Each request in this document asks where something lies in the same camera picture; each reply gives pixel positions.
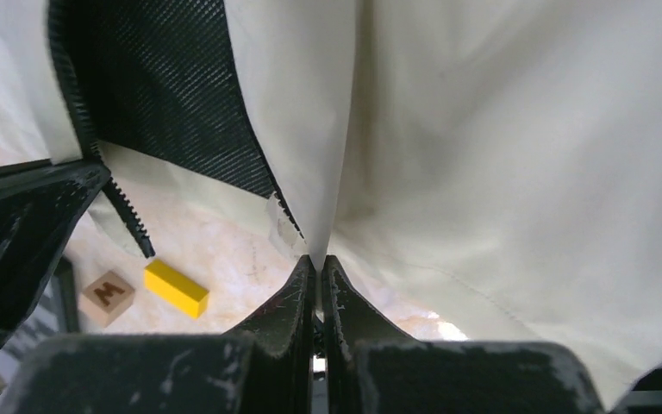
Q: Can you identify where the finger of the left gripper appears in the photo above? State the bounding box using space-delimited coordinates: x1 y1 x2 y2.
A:
0 159 112 401

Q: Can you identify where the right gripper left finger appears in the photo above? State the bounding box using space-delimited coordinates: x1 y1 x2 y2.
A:
0 256 315 413

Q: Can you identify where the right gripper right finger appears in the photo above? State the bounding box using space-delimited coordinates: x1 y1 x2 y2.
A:
322 256 604 413

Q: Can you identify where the cream zip-up jacket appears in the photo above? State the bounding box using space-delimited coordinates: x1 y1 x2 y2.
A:
0 1 662 409

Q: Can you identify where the small wooden letter cube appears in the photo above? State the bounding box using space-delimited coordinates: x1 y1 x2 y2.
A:
78 272 135 328

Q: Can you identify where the yellow rectangular block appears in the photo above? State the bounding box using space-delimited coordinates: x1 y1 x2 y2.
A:
144 260 209 319

